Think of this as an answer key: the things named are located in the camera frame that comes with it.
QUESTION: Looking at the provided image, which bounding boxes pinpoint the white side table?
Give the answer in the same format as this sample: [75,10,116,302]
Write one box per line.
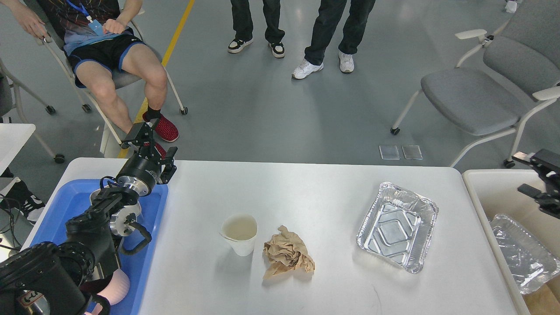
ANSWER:
[0,123,36,174]

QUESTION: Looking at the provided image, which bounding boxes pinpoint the white plastic bin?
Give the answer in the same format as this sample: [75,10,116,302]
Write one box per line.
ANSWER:
[462,169,560,315]

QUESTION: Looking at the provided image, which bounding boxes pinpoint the standing person black white shoes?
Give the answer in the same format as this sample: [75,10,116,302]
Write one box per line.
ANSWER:
[227,0,286,59]

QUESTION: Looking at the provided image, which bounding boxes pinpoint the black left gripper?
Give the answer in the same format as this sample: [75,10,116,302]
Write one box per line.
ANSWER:
[116,117,178,196]

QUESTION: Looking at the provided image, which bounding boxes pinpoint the clear floor plate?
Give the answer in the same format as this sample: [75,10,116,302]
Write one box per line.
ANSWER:
[402,145,423,160]
[378,145,400,160]

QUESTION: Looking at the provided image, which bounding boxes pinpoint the standing person white sneakers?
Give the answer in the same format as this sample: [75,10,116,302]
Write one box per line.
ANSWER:
[292,0,375,80]

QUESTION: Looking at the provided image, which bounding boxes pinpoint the pink ribbed mug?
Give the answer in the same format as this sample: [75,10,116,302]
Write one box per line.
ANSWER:
[89,269,130,315]

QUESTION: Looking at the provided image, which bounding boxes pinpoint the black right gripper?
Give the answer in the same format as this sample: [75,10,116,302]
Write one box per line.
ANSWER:
[512,149,560,219]

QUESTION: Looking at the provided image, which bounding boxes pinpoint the crumpled brown paper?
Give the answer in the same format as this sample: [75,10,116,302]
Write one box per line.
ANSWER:
[262,225,315,280]

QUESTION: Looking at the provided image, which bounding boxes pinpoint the white paper cup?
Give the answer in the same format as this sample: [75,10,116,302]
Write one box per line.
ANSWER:
[220,213,258,257]

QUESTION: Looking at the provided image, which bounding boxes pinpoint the grey office chair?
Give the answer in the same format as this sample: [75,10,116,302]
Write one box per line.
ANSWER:
[390,0,560,167]

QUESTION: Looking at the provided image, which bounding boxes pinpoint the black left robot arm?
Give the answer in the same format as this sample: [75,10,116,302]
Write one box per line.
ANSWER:
[1,118,177,315]

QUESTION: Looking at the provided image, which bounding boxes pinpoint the seated person in shorts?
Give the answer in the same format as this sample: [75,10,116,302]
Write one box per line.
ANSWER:
[0,0,180,157]

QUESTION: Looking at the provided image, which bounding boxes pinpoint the aluminium foil tray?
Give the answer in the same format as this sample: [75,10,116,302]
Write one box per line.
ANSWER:
[356,182,439,274]

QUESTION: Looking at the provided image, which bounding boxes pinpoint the grey chair far left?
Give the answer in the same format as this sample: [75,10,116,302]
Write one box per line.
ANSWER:
[0,55,67,163]

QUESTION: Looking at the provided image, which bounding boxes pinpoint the blue plastic tray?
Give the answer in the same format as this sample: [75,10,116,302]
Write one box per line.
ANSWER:
[24,179,168,315]

